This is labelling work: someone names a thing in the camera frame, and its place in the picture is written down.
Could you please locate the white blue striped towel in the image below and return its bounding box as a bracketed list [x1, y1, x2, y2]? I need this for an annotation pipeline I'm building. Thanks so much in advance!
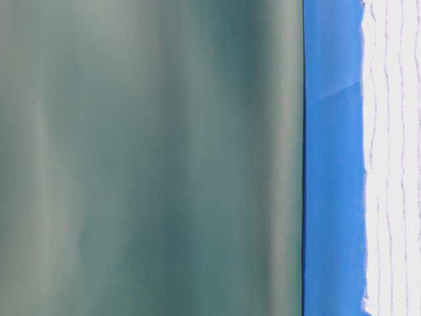
[362, 1, 420, 315]

